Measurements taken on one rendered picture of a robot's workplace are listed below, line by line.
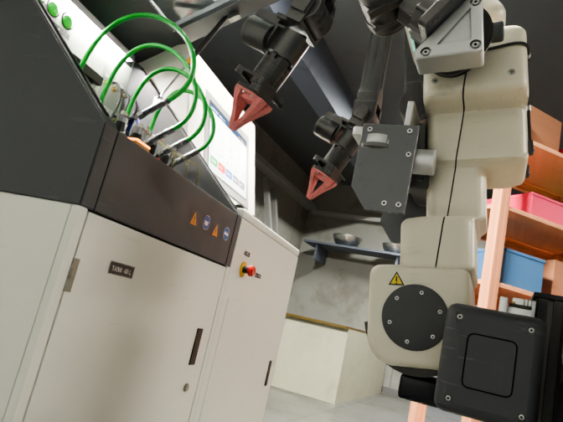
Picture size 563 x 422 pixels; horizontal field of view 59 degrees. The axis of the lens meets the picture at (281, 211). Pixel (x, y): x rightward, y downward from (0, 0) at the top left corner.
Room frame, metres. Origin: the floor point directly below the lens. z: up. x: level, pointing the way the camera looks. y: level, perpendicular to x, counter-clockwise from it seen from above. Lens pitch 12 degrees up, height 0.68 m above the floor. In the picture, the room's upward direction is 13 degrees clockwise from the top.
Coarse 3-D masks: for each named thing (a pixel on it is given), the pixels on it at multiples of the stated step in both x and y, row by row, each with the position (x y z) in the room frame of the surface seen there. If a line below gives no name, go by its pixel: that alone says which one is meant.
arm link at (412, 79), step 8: (408, 48) 1.14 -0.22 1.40; (408, 56) 1.14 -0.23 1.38; (408, 64) 1.14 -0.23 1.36; (408, 72) 1.13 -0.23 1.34; (416, 72) 1.12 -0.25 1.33; (408, 80) 1.13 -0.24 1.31; (416, 80) 1.12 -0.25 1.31; (408, 88) 1.10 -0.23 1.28; (416, 88) 1.09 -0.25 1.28; (408, 96) 1.10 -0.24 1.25; (416, 96) 1.09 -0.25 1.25; (400, 104) 1.11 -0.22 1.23; (416, 104) 1.09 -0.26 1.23; (400, 112) 1.10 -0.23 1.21; (424, 112) 1.08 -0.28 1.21
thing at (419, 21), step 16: (416, 0) 0.69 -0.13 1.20; (432, 0) 0.67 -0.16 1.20; (448, 0) 0.64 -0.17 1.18; (464, 0) 0.66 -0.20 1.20; (400, 16) 0.72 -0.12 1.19; (416, 16) 0.69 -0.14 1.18; (432, 16) 0.65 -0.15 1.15; (448, 16) 0.67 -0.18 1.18; (416, 32) 0.70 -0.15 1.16; (432, 32) 0.68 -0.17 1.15
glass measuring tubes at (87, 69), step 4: (76, 56) 1.38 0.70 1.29; (80, 60) 1.40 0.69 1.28; (84, 68) 1.42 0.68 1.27; (88, 68) 1.43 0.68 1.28; (84, 72) 1.42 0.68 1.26; (88, 72) 1.44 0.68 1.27; (92, 72) 1.45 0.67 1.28; (88, 76) 1.45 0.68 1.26; (92, 76) 1.46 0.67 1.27; (96, 76) 1.47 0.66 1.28; (100, 76) 1.48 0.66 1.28; (92, 80) 1.47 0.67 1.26; (96, 80) 1.48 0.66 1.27; (100, 80) 1.49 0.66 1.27; (92, 84) 1.48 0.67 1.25; (96, 84) 1.49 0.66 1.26; (100, 84) 1.49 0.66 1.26
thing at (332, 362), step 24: (288, 336) 5.18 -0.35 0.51; (312, 336) 5.08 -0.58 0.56; (336, 336) 4.97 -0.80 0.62; (360, 336) 5.40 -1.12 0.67; (288, 360) 5.16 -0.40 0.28; (312, 360) 5.05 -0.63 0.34; (336, 360) 4.95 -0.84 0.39; (360, 360) 5.58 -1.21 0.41; (288, 384) 5.14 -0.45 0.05; (312, 384) 5.03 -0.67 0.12; (336, 384) 4.93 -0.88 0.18; (360, 384) 5.77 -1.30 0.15
